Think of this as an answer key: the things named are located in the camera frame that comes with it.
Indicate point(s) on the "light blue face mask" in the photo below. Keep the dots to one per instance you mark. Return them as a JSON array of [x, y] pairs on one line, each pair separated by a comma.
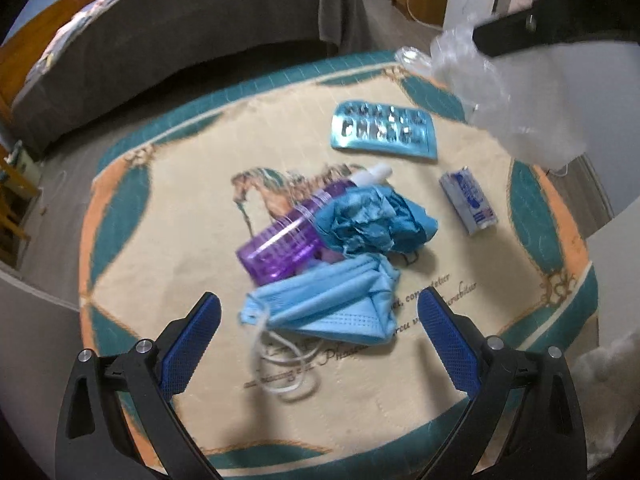
[[348, 301]]

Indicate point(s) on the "light blue floral quilt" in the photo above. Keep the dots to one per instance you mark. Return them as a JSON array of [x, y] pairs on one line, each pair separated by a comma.
[[66, 34]]

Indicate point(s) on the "wooden bedside table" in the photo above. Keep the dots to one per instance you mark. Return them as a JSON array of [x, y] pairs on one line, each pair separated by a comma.
[[19, 192]]

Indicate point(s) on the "blue pill blister pack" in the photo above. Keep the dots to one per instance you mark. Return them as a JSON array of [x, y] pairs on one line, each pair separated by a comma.
[[382, 128]]

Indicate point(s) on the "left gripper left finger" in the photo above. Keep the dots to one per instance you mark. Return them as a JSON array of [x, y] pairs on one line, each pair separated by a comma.
[[93, 440]]

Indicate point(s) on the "purple plastic bottle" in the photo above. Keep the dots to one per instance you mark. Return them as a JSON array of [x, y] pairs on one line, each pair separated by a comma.
[[291, 240]]

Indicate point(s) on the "clear plastic bag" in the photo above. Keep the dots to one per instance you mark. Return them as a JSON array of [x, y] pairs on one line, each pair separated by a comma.
[[521, 99]]

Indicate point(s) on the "small blue white packet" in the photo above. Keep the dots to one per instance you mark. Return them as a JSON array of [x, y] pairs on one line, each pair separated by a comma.
[[468, 199]]

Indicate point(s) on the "teal orange beige rug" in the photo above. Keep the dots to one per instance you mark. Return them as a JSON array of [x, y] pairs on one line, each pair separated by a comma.
[[173, 201]]

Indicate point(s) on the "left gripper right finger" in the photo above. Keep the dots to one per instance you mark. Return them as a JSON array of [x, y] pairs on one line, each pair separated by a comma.
[[523, 420]]

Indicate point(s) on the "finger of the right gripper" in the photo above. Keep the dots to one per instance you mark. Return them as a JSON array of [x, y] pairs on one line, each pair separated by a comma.
[[523, 30]]

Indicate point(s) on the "blue paper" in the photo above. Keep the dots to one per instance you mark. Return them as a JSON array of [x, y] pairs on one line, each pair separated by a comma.
[[373, 220]]

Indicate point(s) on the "wooden headboard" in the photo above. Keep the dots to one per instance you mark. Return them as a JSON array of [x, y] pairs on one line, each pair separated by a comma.
[[23, 49]]

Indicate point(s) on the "bed with grey cover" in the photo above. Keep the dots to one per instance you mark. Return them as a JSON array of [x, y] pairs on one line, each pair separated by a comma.
[[139, 43]]

